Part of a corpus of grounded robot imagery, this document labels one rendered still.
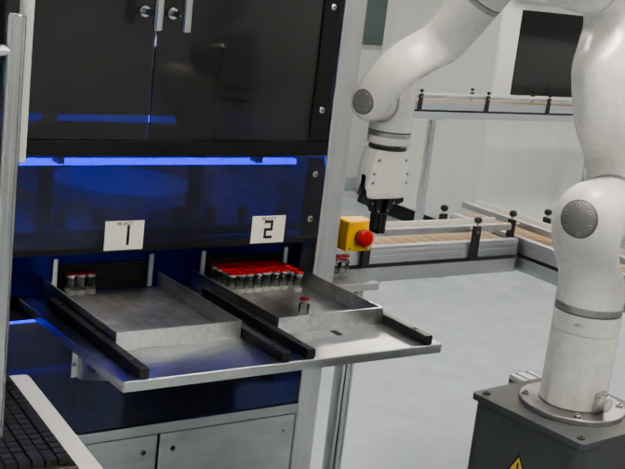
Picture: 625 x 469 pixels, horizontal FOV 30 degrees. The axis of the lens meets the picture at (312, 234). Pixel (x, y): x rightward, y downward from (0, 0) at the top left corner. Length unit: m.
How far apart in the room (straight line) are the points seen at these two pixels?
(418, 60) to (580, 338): 0.57
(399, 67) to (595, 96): 0.36
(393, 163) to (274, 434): 0.76
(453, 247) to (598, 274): 1.01
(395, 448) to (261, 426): 1.46
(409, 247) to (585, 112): 0.97
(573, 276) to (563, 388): 0.20
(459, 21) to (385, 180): 0.34
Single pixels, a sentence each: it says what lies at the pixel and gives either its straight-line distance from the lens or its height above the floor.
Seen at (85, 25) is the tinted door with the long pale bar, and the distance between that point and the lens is 2.24.
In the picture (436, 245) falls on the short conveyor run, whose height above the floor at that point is 0.93.
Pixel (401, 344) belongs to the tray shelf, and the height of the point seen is 0.88.
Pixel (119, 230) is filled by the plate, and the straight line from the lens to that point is 2.34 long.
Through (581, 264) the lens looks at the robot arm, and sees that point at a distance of 2.04.
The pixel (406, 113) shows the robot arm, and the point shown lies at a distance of 2.25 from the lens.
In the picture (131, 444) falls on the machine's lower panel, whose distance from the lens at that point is 2.52.
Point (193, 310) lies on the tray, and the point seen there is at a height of 0.88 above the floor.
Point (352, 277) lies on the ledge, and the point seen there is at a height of 0.88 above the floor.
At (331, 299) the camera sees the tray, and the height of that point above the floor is 0.88.
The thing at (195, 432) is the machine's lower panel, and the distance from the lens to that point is 2.59.
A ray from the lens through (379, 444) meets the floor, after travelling 4.10.
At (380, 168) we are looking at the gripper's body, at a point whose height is 1.22.
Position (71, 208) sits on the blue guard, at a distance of 2.29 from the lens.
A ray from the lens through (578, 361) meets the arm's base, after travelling 2.11.
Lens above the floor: 1.59
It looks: 13 degrees down
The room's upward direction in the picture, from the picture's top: 7 degrees clockwise
